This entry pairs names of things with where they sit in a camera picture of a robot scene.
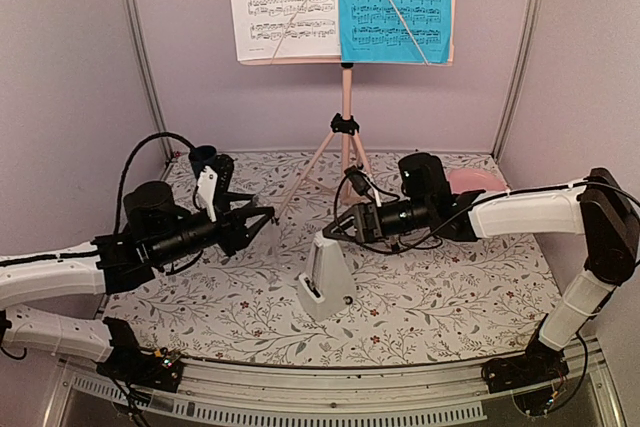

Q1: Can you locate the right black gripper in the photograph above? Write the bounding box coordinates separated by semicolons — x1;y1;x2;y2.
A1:
324;197;433;244

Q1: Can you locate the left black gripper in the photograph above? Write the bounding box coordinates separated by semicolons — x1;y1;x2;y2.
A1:
150;192;274;267

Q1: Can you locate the white metronome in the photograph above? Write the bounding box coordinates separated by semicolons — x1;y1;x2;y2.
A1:
297;231;356;322

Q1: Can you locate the pink music stand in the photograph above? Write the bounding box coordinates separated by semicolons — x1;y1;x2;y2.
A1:
237;0;457;223

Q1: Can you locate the white sheet music page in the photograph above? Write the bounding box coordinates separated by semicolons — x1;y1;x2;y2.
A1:
231;0;340;64

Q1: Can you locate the blue sheet music page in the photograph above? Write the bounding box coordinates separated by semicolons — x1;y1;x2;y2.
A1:
339;0;455;66

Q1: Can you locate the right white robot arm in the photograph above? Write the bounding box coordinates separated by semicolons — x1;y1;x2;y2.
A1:
323;152;639;383

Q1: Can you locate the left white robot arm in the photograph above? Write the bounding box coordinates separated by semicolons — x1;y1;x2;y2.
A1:
1;181;275;381

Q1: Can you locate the dark blue mug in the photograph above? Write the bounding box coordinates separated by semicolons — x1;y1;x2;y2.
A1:
188;145;217;180

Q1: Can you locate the floral table mat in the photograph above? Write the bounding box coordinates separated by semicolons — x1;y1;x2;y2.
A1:
105;152;559;367

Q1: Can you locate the pink plate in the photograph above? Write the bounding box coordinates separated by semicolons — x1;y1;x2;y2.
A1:
447;168;507;194

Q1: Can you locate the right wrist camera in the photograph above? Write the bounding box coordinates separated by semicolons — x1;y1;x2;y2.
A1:
344;166;382;207

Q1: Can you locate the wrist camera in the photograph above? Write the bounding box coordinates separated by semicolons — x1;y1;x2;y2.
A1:
196;154;234;222
344;166;382;207

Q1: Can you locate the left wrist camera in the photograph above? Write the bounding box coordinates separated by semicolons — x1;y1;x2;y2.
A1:
196;154;234;222

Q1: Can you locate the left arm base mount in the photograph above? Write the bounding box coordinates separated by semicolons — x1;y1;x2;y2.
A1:
96;340;184;393

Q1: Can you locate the aluminium front rail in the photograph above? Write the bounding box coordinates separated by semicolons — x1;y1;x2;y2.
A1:
44;336;632;426

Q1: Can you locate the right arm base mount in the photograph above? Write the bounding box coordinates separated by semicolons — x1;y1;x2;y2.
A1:
481;340;569;393

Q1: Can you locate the left aluminium frame post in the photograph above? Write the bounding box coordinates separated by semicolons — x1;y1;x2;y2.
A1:
122;0;167;133

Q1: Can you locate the aluminium frame post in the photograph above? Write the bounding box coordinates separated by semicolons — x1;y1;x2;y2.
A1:
122;0;167;133
491;0;543;161

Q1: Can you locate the right aluminium frame post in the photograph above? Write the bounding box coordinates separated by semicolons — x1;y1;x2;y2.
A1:
491;0;543;161

